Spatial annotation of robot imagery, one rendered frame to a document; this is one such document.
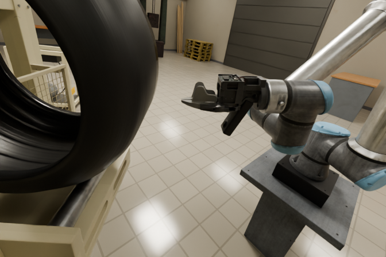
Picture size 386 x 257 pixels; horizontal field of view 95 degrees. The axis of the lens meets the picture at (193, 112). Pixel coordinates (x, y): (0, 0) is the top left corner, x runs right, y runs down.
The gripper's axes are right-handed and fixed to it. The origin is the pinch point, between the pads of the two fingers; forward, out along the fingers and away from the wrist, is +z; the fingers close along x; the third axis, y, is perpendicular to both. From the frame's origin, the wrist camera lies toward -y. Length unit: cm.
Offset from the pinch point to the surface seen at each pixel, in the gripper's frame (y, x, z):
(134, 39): 16.5, 11.8, 8.4
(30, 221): -26.0, 15.2, 38.6
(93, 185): -17.3, 11.8, 22.7
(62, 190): -26.2, 5.9, 36.6
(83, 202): -17.5, 16.6, 22.7
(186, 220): -112, -39, 0
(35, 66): -3, -56, 83
